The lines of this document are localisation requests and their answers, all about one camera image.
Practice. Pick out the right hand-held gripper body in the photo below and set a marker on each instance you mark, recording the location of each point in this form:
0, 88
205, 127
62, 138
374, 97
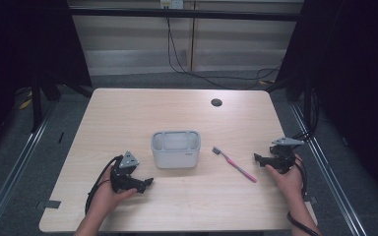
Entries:
283, 154

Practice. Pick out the grey tape strip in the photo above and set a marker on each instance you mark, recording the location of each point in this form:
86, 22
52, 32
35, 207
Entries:
49, 204

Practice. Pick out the person's left hand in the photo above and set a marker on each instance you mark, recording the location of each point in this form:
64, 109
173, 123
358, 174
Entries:
107, 196

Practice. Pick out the pink toothbrush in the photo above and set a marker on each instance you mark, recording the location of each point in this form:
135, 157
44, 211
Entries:
234, 164

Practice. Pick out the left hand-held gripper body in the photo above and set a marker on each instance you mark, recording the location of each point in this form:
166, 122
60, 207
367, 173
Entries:
124, 175

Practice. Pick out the black curtain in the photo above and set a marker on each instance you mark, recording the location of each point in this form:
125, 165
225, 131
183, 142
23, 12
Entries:
351, 82
29, 46

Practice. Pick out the aluminium floor rail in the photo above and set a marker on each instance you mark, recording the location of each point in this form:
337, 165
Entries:
328, 170
13, 164

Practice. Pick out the person's right hand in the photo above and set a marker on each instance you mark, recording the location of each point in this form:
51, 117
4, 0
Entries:
287, 183

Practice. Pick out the yellow floor tape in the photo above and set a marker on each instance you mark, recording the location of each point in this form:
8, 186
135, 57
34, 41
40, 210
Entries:
25, 103

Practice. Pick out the grey toothbrush holder box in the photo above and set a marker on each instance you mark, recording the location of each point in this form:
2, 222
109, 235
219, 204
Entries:
176, 149

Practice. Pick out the black table grommet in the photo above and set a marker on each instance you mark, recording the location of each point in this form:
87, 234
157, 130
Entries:
216, 102

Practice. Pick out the wall power socket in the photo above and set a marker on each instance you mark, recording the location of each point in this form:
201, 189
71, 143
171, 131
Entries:
172, 4

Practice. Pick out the black stand leg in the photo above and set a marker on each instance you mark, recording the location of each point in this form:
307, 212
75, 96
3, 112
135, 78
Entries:
36, 105

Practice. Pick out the black metal frame bar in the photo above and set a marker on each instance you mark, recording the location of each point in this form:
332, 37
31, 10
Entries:
183, 13

